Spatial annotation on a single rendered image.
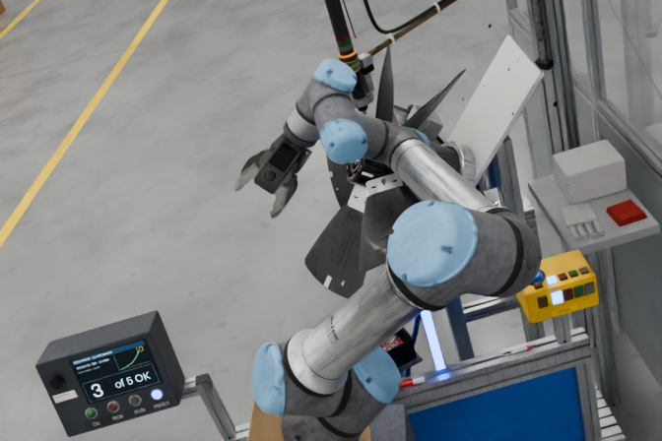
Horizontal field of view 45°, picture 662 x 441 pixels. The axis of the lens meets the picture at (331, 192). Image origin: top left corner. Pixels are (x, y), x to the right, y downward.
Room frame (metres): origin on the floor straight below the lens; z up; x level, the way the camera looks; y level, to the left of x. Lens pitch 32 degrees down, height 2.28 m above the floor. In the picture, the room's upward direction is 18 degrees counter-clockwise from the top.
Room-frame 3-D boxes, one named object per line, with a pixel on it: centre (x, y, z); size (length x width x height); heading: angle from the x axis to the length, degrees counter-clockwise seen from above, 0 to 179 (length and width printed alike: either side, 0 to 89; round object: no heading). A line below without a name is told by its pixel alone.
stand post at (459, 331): (1.83, -0.25, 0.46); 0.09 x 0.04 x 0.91; 177
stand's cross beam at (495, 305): (1.82, -0.36, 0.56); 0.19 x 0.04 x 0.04; 87
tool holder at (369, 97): (1.70, -0.14, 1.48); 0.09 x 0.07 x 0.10; 122
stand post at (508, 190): (1.82, -0.48, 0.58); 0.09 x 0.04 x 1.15; 177
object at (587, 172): (1.86, -0.72, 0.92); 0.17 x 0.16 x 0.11; 87
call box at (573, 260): (1.32, -0.41, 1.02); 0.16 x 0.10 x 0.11; 87
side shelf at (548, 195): (1.78, -0.69, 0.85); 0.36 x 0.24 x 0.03; 177
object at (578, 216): (1.69, -0.63, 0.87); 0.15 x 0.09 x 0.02; 173
